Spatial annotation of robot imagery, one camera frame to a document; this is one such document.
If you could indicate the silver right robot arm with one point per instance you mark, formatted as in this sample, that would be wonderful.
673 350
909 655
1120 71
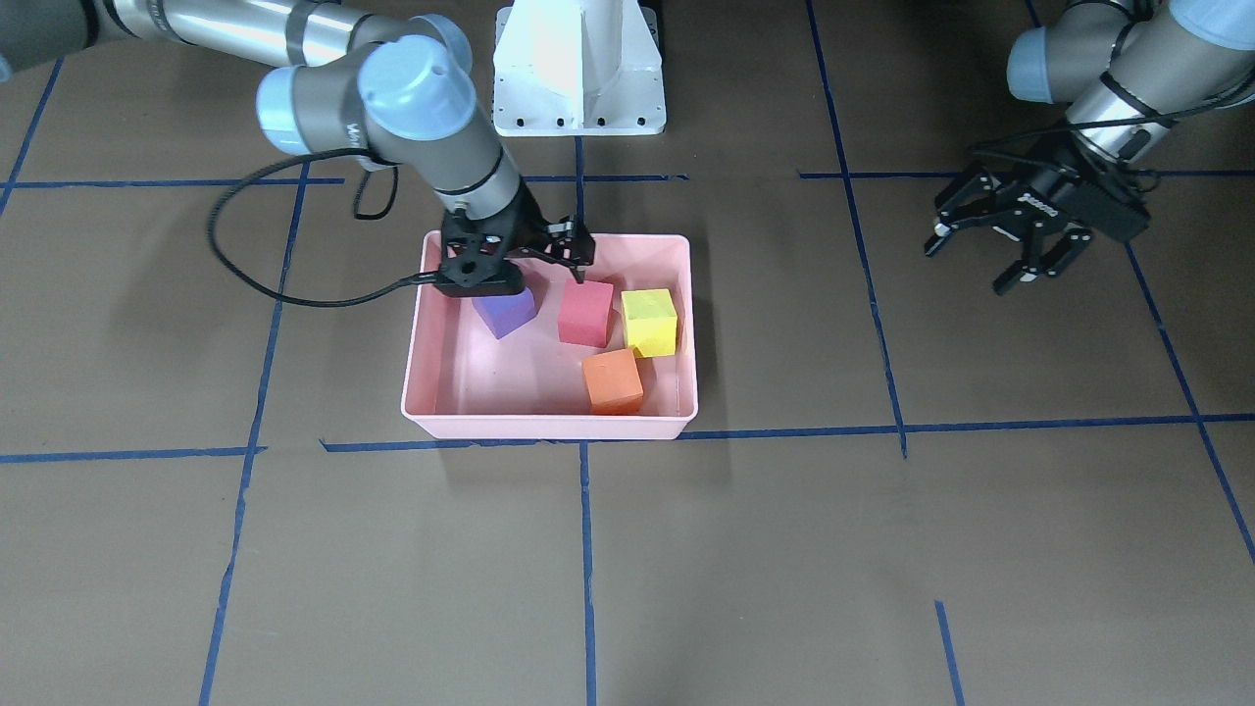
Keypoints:
343 83

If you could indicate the orange foam block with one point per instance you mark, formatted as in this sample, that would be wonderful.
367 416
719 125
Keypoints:
613 384

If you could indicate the red foam block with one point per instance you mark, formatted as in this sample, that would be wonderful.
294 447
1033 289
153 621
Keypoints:
585 313

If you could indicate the pink plastic bin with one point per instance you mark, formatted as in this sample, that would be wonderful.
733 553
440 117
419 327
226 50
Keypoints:
462 383

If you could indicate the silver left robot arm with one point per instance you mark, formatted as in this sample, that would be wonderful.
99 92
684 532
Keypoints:
1126 73

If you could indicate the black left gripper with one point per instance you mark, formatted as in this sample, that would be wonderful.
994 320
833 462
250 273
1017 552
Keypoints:
1047 193

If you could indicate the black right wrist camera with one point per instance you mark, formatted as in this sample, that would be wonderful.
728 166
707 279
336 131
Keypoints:
476 266

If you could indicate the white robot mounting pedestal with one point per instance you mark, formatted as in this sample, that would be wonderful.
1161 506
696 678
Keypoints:
578 68

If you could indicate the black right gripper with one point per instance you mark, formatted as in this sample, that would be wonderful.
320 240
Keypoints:
530 231

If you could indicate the purple foam block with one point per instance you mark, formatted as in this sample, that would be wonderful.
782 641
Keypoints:
505 314

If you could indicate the yellow foam block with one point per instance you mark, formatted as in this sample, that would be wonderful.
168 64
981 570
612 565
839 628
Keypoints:
650 320

